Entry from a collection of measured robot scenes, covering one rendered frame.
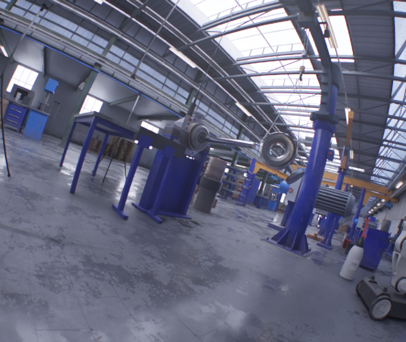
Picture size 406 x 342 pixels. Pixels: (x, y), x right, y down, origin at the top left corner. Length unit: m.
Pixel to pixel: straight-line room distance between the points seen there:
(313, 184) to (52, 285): 3.23
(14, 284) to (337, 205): 5.25
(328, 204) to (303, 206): 2.05
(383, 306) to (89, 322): 1.83
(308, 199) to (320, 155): 0.72
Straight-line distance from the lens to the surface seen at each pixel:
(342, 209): 5.19
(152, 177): 2.46
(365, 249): 4.18
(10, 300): 0.82
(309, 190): 3.26
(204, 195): 3.89
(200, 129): 2.53
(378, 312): 1.87
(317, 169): 3.33
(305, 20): 2.86
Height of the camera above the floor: 0.59
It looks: 2 degrees up
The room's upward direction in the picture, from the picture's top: 19 degrees clockwise
